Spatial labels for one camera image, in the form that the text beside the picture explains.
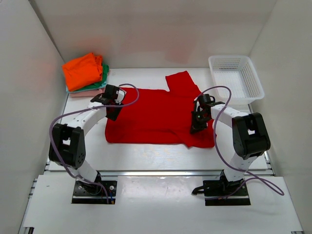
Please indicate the white plastic basket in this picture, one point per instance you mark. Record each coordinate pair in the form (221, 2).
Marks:
(237, 73)

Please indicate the green folded t shirt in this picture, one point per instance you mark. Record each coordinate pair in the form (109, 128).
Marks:
(99, 84)

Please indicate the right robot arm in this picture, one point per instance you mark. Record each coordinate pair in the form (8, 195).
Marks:
(249, 133)

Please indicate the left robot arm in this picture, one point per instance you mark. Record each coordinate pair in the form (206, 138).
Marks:
(69, 138)

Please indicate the orange folded t shirt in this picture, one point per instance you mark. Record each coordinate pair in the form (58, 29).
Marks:
(83, 71)

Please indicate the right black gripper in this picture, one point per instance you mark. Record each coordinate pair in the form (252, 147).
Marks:
(196, 127)

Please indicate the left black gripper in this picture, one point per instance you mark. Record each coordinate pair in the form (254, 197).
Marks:
(113, 116)

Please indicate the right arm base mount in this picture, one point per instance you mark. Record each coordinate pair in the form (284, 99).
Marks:
(223, 193)

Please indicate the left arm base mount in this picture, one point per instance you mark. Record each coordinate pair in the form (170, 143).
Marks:
(84, 193)

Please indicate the pink folded t shirt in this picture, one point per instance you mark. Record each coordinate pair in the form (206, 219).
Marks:
(88, 93)

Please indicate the red t shirt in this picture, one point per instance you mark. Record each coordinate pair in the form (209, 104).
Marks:
(159, 116)

